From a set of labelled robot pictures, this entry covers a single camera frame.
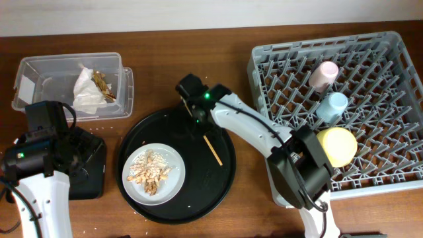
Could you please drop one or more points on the clear plastic bin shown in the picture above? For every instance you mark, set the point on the clear plastic bin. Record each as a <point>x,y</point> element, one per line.
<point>53,78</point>

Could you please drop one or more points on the pile of nuts and oats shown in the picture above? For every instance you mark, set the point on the pile of nuts and oats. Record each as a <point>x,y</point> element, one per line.
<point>148,170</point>

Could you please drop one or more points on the yellow bowl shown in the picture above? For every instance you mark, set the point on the yellow bowl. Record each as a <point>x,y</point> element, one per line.
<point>339,144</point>

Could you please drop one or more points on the grey plate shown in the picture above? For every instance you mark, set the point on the grey plate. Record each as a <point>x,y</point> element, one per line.
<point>168,188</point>

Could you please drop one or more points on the round black tray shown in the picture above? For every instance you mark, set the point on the round black tray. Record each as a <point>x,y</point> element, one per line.
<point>206,183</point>

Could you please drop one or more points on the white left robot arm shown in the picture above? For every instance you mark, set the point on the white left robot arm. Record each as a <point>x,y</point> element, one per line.
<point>43,204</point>

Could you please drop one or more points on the white tissue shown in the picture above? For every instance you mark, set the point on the white tissue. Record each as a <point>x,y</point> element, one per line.
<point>87,96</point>

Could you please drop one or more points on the blue cup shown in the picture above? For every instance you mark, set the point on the blue cup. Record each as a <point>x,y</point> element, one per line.
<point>332,106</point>

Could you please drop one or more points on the gold coffee sachet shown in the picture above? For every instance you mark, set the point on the gold coffee sachet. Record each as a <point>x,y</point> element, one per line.
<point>98,78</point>

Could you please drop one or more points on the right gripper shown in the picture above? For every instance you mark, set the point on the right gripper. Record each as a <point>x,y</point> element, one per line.
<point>202,131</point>

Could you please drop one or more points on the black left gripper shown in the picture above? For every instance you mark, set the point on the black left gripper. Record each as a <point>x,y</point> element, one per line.
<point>81,140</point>

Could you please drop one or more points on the grey dishwasher rack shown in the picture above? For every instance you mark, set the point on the grey dishwasher rack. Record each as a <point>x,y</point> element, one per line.
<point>384,109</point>

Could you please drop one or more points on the black rectangular tray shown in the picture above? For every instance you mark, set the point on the black rectangular tray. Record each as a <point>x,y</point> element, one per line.
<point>87,182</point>

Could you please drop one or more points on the pink cup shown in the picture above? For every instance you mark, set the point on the pink cup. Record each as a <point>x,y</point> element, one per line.
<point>323,76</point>

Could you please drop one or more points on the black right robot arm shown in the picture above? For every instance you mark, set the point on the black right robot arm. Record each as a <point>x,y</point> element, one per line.
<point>298,168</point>

